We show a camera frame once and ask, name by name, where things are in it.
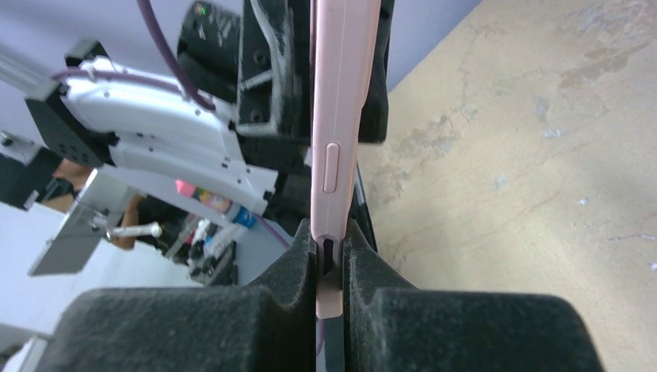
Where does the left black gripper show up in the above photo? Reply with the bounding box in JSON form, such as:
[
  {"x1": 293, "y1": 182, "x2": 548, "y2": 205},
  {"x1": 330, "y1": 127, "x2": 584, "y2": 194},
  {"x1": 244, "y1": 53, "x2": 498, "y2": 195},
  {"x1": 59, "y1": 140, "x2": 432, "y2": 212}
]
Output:
[{"x1": 236, "y1": 0, "x2": 395, "y2": 236}]

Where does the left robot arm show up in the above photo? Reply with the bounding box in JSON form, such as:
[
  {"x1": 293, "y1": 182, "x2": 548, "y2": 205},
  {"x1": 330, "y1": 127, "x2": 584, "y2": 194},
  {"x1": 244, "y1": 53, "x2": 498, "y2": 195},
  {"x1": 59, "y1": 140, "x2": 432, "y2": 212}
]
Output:
[{"x1": 26, "y1": 1, "x2": 394, "y2": 239}]

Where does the phone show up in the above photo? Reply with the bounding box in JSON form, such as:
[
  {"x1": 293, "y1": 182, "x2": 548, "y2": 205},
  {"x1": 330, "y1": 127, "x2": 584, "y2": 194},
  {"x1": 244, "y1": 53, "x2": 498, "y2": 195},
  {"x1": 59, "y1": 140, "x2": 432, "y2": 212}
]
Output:
[{"x1": 310, "y1": 0, "x2": 380, "y2": 319}]

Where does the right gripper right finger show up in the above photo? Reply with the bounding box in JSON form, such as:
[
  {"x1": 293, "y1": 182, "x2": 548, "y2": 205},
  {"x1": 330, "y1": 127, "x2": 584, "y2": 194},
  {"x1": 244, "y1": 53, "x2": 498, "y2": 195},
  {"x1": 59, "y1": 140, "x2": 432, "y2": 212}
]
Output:
[{"x1": 343, "y1": 222, "x2": 604, "y2": 371}]

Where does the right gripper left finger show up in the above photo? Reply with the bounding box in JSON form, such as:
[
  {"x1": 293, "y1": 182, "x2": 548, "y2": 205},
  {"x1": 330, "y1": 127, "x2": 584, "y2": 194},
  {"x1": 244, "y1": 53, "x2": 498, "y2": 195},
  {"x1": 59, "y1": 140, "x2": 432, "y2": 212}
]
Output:
[{"x1": 36, "y1": 222, "x2": 316, "y2": 371}]

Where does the person in background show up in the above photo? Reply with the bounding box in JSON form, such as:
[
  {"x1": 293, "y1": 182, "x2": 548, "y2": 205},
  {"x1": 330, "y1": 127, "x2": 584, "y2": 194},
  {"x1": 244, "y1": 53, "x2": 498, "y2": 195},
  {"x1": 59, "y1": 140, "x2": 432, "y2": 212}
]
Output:
[{"x1": 47, "y1": 159, "x2": 189, "y2": 254}]

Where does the colourful bottle with pink cap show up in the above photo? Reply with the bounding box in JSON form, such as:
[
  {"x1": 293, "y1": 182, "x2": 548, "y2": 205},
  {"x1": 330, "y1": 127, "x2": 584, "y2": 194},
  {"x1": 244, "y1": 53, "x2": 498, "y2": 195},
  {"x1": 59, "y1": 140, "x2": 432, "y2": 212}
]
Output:
[{"x1": 176, "y1": 180, "x2": 256, "y2": 229}]

